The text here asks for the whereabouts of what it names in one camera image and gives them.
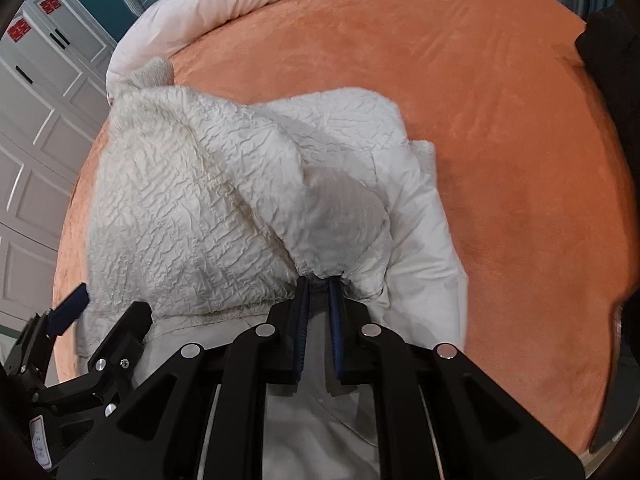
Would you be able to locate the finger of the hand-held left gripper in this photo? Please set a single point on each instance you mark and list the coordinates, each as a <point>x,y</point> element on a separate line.
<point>72,306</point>
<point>125,332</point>

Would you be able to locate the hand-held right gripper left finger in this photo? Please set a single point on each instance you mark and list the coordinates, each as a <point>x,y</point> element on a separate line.
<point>302,312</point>

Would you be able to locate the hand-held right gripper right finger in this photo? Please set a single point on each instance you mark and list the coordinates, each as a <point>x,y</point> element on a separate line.
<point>336,320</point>

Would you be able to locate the white quilted coat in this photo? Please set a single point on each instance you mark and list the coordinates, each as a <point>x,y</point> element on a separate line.
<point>210,200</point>

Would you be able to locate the white wardrobe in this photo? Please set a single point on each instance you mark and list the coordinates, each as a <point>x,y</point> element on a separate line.
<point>45,125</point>

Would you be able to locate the orange plush blanket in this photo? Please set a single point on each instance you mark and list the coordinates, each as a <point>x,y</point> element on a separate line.
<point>500,160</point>

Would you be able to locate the red paper door decoration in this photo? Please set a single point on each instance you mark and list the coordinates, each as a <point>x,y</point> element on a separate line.
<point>19,30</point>
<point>50,5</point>

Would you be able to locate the pink duvet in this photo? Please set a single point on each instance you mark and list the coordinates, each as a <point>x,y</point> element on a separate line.
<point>240,0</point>

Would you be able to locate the black jacket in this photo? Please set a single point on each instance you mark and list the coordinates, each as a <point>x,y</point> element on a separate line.
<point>610,60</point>

